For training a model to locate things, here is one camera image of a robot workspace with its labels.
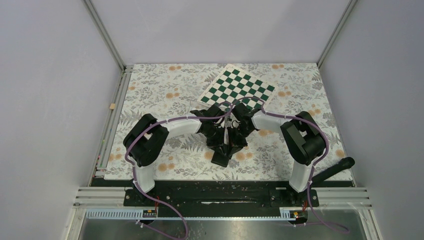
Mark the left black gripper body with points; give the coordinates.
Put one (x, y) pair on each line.
(214, 136)

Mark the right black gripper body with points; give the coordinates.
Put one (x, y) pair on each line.
(238, 135)

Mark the black leather card holder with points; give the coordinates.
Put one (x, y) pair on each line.
(221, 157)

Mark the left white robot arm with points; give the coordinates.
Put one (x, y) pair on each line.
(145, 140)

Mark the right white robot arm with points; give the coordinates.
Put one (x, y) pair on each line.
(305, 141)

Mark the green white checkerboard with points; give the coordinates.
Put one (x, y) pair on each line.
(235, 85)

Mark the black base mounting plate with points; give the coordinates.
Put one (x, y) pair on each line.
(227, 195)

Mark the floral patterned table mat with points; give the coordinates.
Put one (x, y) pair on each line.
(171, 90)

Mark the grey slotted cable duct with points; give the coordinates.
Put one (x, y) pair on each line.
(278, 213)

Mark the black cylindrical handle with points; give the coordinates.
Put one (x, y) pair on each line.
(343, 164)

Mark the aluminium frame rails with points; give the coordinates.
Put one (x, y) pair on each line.
(105, 199)

